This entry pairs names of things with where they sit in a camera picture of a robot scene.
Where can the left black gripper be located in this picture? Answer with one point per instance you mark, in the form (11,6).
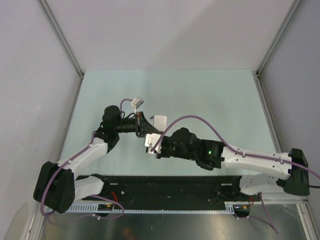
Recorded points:
(144,126)

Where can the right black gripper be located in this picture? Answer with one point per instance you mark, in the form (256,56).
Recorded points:
(162,154)

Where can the red white remote control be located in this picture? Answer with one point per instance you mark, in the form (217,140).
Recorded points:
(160,122)

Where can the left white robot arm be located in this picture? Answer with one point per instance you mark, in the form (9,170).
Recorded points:
(58,186)

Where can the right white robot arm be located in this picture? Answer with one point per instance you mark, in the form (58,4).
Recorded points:
(285,172)

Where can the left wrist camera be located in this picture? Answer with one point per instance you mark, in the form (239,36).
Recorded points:
(136,103)

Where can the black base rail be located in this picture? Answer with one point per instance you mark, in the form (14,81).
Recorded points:
(175,192)

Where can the slotted cable duct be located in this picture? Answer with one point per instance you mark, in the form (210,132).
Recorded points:
(105,208)

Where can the left aluminium frame post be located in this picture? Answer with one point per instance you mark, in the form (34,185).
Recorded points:
(55,26)

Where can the aluminium frame post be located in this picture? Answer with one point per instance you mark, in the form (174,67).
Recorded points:
(280,34)
(55,26)

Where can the right aluminium frame post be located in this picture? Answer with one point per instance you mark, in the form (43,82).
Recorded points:
(280,34)

